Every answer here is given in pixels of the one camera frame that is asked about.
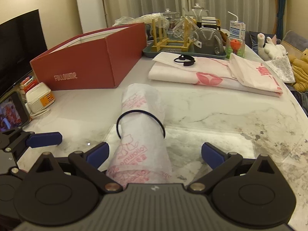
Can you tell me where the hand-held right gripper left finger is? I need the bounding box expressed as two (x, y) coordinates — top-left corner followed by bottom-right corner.
(36, 142), (122, 194)

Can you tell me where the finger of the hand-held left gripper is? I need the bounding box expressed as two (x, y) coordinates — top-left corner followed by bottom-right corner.
(0, 129), (63, 152)

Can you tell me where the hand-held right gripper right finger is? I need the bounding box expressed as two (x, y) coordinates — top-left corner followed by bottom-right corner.
(186, 142), (275, 194)

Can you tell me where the white pink-printed shopping bag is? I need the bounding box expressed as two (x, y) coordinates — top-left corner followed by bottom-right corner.
(106, 83), (172, 190)

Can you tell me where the black rubber band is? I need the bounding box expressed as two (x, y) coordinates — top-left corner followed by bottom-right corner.
(116, 110), (166, 140)

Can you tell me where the large white pink folded bag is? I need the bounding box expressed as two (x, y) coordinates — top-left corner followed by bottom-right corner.
(147, 52), (283, 97)

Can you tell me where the small folded bag red print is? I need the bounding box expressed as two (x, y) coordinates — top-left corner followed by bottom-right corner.
(228, 53), (283, 94)

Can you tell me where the clear plastic bag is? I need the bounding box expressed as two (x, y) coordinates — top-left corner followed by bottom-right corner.
(113, 14), (154, 27)

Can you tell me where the smartphone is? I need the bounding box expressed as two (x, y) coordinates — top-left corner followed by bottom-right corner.
(0, 91), (30, 133)

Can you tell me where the white orange power cube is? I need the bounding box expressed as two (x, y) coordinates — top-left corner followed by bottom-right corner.
(25, 82), (56, 113)

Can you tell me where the red white small box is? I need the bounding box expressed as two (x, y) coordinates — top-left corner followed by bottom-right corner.
(19, 76), (39, 93)

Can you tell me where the red cardboard box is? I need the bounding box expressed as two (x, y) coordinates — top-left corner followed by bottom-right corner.
(29, 22), (148, 90)

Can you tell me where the black television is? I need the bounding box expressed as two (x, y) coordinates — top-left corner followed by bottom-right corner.
(0, 9), (48, 97)

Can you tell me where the orange toy in clear box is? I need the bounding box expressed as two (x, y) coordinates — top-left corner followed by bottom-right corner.
(226, 37), (246, 59)

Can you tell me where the glass coffee server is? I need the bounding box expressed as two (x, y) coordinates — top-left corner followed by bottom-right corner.
(194, 28), (227, 56)

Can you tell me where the green tray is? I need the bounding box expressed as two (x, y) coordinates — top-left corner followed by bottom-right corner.
(142, 40), (227, 59)

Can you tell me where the white plush cat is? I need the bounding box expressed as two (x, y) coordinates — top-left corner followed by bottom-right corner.
(257, 33), (288, 59)

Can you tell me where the yellow plush cat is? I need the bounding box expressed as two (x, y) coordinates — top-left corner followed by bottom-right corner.
(287, 49), (308, 92)

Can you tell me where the milk carton with straw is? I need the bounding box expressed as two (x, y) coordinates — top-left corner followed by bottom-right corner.
(227, 12), (246, 40)

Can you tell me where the glass cup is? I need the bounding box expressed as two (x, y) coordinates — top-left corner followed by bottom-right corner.
(172, 17), (200, 40)
(150, 17), (170, 36)

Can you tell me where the striped mug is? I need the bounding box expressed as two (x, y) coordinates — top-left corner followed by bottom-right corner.
(201, 16), (221, 28)

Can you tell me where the white tower air conditioner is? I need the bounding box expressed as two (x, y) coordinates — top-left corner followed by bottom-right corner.
(74, 0), (108, 33)

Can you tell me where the grey blue sofa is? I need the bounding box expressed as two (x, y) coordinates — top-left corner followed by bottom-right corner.
(248, 30), (308, 116)

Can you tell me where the glass teapot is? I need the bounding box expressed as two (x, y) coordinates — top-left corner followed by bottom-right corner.
(183, 3), (210, 22)

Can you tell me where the glass lidded jar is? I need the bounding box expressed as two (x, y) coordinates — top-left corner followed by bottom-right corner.
(160, 8), (181, 29)

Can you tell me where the blue curtain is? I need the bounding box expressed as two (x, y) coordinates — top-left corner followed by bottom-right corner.
(273, 0), (293, 40)

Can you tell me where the white cable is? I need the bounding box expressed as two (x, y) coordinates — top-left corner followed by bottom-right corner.
(30, 108), (51, 119)

